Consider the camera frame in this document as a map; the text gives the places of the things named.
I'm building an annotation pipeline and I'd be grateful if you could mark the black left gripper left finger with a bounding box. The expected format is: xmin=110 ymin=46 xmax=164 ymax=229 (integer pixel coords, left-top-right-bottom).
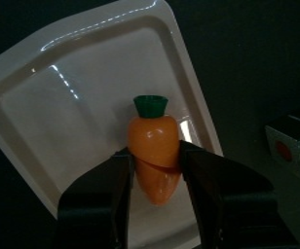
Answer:
xmin=56 ymin=147 xmax=136 ymax=249

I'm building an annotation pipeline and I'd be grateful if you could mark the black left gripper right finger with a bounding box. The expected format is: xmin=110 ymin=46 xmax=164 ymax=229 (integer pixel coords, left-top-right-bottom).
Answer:
xmin=177 ymin=139 xmax=300 ymax=249

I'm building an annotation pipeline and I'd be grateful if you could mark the green and white box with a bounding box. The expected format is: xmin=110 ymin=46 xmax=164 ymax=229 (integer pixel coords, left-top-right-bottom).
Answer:
xmin=264 ymin=103 xmax=300 ymax=179

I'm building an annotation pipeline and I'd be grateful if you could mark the orange toy carrot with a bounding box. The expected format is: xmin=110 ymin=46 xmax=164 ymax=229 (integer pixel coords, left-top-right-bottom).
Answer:
xmin=126 ymin=94 xmax=183 ymax=206

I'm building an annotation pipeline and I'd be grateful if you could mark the white rectangular plastic tray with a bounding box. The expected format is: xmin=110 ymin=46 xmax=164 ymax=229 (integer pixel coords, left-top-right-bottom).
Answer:
xmin=0 ymin=0 xmax=225 ymax=249

